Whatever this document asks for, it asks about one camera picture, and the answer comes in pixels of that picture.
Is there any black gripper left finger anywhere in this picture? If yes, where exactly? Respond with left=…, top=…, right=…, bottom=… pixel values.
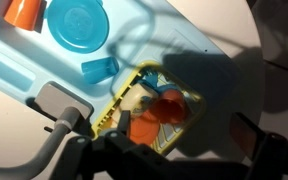
left=48, top=109, right=132, bottom=180

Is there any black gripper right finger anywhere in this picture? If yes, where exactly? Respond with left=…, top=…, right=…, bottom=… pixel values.
left=230, top=112, right=288, bottom=180

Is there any yellow dish rack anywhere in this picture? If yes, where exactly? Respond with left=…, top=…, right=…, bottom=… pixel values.
left=91, top=60, right=207, bottom=156

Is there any light blue toy sink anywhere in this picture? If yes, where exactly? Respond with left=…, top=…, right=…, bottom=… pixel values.
left=0, top=0, right=232, bottom=134

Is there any orange plastic plate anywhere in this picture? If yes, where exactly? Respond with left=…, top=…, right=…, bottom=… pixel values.
left=128, top=111, right=162, bottom=146

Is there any small blue plastic cup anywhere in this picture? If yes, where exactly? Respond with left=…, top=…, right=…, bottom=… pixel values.
left=81, top=56, right=120, bottom=85

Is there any red-orange plastic cup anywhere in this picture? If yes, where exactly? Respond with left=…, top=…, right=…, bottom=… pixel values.
left=151, top=89, right=189, bottom=126

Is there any blue plastic fork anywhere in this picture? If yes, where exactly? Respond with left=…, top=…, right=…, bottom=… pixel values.
left=136, top=68, right=182, bottom=102

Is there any blue plastic plate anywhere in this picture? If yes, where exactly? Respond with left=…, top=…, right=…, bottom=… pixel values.
left=46, top=0, right=111, bottom=55

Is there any orange plastic cup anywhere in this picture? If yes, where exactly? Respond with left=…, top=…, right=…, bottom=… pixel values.
left=3, top=0, right=44, bottom=32

